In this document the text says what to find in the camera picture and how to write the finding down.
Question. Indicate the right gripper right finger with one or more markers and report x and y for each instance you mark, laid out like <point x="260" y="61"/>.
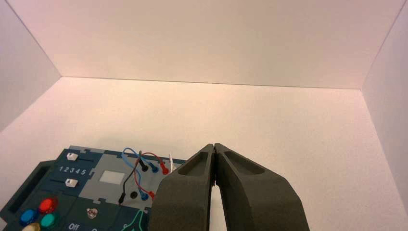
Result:
<point x="255" y="201"/>

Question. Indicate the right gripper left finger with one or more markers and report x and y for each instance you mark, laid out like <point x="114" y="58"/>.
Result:
<point x="181" y="197"/>

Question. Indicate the white slider knob blue triangle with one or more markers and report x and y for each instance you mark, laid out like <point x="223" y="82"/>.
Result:
<point x="72" y="157"/>

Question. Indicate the white rectangular label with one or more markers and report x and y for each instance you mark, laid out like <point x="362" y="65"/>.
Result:
<point x="112" y="177"/>

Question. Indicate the dark teal grey control box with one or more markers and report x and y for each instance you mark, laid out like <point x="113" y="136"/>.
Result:
<point x="105" y="220"/>

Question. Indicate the red round push button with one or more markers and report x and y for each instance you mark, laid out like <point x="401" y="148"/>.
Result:
<point x="47" y="206"/>

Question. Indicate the green round push button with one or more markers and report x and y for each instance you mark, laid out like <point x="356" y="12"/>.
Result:
<point x="49" y="220"/>

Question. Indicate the yellow round push button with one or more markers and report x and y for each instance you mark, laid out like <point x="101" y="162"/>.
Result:
<point x="31" y="227"/>

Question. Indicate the blue round push button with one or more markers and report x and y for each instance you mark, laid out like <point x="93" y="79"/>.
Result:
<point x="29" y="217"/>

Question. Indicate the metal toggle switch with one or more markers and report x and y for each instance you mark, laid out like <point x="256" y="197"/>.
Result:
<point x="91" y="213"/>

